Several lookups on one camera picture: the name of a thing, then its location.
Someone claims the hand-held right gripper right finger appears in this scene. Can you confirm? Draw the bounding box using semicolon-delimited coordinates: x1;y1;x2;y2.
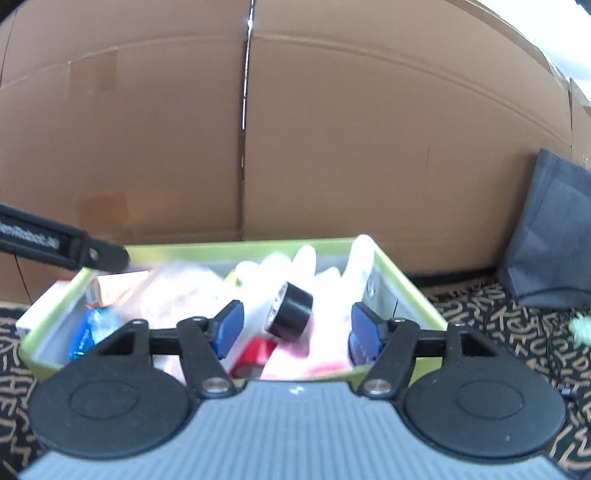
351;302;499;400

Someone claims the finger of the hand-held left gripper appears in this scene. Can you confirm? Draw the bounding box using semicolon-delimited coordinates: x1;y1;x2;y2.
0;203;131;274

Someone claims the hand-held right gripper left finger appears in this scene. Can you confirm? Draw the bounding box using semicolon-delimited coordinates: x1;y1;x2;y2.
95;299;245;400

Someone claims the black cylindrical flashlight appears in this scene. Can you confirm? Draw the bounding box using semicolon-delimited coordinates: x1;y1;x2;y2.
264;281;315;343

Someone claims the lime green storage box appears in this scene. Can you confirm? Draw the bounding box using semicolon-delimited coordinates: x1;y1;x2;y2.
16;236;448;384

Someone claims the red object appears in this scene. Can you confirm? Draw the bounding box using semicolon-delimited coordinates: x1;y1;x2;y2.
230;338;278;380

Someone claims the clear plastic bag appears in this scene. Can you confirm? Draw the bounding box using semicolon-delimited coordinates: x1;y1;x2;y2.
134;262;232;326

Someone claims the orange and white box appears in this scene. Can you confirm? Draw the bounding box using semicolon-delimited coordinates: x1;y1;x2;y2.
84;271;151;309

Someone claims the blue packet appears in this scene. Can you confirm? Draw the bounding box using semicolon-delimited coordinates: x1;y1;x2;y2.
68;306;123;362

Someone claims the black cloth with tan letters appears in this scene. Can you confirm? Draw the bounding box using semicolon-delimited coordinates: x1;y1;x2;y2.
0;272;591;480

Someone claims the grey fabric bag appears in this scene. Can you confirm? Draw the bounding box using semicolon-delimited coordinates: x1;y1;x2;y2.
498;148;591;311

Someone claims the pale green object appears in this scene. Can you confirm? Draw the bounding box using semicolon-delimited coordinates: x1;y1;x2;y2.
569;311;591;348

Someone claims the black cable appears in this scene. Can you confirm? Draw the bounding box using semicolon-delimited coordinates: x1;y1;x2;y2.
542;332;576;398

